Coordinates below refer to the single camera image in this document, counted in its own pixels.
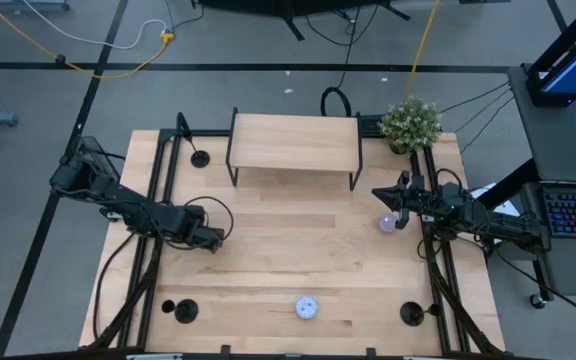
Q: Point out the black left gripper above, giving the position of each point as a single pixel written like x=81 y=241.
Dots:
x=203 y=232

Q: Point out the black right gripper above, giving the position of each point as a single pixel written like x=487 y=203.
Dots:
x=425 y=205

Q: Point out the purple patterned candle holder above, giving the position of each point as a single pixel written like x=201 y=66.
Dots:
x=387 y=225

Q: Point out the white blue patterned candle holder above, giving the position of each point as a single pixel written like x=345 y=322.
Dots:
x=306 y=307

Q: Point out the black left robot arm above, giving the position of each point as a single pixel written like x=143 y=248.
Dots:
x=133 y=207

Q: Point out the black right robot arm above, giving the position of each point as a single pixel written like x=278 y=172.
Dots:
x=498 y=222

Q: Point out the potted green plant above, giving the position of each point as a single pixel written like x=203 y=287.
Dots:
x=410 y=125

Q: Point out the white paper sheet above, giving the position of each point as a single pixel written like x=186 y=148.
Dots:
x=503 y=207

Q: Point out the wooden shelf with black legs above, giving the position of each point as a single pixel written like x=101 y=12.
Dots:
x=293 y=142

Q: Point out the grey equipment cart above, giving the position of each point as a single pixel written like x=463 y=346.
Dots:
x=558 y=135

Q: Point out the keyboard with lit keys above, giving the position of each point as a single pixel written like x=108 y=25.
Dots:
x=575 y=212

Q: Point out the black backdrop panel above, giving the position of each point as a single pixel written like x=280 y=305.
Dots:
x=288 y=6

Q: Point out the black aluminium table frame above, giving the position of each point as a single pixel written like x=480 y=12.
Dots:
x=166 y=165

